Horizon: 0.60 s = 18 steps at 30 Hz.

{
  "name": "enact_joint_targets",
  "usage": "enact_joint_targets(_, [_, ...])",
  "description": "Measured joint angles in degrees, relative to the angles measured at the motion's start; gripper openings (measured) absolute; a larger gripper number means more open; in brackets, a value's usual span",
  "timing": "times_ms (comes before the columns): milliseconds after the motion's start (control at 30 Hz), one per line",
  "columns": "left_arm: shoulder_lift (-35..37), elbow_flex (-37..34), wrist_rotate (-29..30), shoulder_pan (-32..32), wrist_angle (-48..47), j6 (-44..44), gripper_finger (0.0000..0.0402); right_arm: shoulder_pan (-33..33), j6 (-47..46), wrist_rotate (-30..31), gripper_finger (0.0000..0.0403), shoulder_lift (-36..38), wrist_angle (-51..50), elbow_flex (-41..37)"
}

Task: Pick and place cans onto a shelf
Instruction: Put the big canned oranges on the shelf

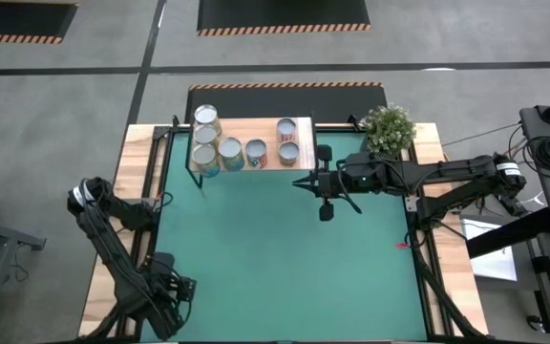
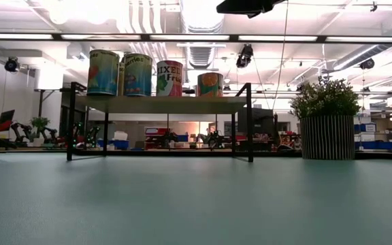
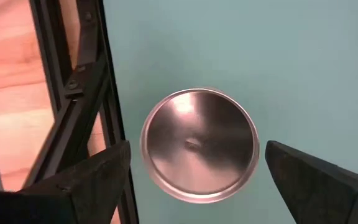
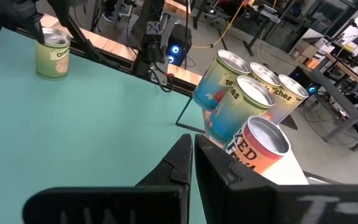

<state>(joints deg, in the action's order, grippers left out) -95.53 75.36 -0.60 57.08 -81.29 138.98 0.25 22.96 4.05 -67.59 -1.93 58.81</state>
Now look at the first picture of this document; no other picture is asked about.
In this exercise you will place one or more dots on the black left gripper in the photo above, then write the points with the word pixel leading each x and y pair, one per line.
pixel 170 296

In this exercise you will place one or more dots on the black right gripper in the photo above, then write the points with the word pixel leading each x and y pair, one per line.
pixel 332 184

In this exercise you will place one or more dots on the short green orange-slice-print can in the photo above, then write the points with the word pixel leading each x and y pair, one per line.
pixel 288 153

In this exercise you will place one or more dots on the short white carrot-print can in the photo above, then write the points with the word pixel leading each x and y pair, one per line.
pixel 286 128

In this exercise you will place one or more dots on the mixed fruit labelled tin can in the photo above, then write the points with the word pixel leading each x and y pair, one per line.
pixel 256 153

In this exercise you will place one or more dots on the green-blue tin can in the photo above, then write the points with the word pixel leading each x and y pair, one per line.
pixel 231 153

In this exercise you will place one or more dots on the tomatoes labelled blue-green tin can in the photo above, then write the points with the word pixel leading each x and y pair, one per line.
pixel 205 157

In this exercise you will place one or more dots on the pineapple labelled orange tin can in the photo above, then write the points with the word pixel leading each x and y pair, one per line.
pixel 205 135

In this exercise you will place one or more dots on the peaches labelled tin can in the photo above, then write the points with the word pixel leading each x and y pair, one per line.
pixel 206 115

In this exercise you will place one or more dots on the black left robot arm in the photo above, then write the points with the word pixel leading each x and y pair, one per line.
pixel 112 253

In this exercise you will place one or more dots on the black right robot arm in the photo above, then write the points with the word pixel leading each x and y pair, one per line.
pixel 447 169

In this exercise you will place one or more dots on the black mat hazard-stripe edge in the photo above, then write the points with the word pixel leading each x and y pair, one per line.
pixel 280 14
pixel 303 102
pixel 17 19

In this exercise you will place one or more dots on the green table mat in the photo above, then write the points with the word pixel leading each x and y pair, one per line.
pixel 280 263

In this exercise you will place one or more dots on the potted plant striped pot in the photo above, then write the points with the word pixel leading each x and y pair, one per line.
pixel 388 129

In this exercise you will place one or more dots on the white board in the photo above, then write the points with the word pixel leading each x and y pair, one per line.
pixel 494 263

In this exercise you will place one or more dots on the black beam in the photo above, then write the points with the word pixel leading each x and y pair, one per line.
pixel 509 234

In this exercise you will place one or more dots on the black power brick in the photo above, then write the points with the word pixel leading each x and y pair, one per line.
pixel 514 206

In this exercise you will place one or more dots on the grey equipment cart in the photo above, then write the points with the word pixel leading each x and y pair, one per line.
pixel 535 126

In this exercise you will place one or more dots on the small black floor object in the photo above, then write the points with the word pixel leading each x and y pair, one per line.
pixel 535 323

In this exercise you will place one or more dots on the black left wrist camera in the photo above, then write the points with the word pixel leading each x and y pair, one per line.
pixel 163 261

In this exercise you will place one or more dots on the wooden shelf black metal frame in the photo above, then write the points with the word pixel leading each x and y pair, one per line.
pixel 260 129

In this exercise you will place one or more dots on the silver metal bracket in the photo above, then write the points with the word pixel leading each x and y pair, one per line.
pixel 411 204

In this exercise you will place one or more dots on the black aluminium table frame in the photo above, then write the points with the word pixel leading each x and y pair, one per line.
pixel 428 306

